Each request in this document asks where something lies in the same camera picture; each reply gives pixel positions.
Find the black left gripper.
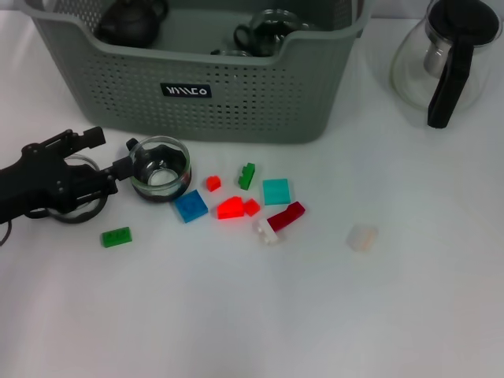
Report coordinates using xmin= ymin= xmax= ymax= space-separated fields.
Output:
xmin=0 ymin=126 xmax=137 ymax=224

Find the glass teacup black base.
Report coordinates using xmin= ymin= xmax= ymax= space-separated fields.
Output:
xmin=125 ymin=135 xmax=193 ymax=206
xmin=234 ymin=8 xmax=316 ymax=58
xmin=46 ymin=155 xmax=109 ymax=225
xmin=209 ymin=49 xmax=255 ymax=59

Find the pale translucent toy brick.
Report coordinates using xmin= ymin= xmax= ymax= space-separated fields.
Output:
xmin=346 ymin=223 xmax=380 ymax=253

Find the grey perforated storage bin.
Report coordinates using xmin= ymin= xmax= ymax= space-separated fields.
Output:
xmin=24 ymin=0 xmax=373 ymax=145

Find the green flat toy brick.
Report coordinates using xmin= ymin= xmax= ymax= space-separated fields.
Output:
xmin=101 ymin=226 xmax=133 ymax=249

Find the blue flat toy brick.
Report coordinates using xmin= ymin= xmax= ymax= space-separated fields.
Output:
xmin=174 ymin=188 xmax=209 ymax=224

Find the black clay teapot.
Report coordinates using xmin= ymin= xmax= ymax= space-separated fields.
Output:
xmin=94 ymin=0 xmax=170 ymax=46

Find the orange-red sloped toy brick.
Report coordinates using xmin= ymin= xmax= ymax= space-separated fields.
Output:
xmin=216 ymin=195 xmax=247 ymax=221

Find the green stepped toy brick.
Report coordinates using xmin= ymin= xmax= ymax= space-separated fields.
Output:
xmin=237 ymin=161 xmax=256 ymax=191

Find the teal square toy plate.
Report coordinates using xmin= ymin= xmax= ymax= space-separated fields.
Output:
xmin=261 ymin=178 xmax=292 ymax=206

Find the white toy brick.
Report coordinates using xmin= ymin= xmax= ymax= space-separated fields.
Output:
xmin=251 ymin=217 xmax=287 ymax=247

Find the dark red long brick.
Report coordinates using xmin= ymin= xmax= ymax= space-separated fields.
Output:
xmin=266 ymin=200 xmax=306 ymax=233

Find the glass teapot black handle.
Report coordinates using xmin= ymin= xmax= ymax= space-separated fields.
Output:
xmin=389 ymin=0 xmax=501 ymax=129

